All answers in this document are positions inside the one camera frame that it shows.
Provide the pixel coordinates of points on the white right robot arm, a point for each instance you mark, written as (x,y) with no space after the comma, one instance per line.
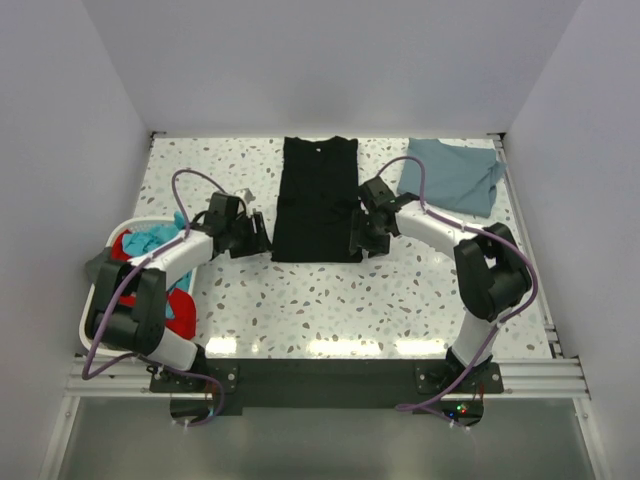
(492,274)

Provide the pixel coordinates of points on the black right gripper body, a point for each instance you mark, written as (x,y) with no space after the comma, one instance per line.
(365,232)

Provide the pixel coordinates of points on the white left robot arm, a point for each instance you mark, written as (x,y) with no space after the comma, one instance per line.
(127,310)

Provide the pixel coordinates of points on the white laundry basket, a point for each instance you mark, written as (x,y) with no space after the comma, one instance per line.
(87,325)

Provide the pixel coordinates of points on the dark grey t-shirt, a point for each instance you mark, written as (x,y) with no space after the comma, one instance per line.
(92,267)

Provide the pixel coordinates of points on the black t-shirt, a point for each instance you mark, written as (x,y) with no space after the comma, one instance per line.
(318,194)

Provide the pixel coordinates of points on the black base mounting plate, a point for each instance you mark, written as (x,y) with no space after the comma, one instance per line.
(302,383)

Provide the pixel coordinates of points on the folded grey-blue t-shirt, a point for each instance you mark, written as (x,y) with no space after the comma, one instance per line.
(459,179)

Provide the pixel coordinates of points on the turquoise t-shirt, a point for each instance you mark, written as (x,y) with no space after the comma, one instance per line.
(138,243)

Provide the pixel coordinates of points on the red t-shirt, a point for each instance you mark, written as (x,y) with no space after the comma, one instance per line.
(184,306)

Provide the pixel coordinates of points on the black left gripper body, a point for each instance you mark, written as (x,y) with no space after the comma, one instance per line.
(252,235)

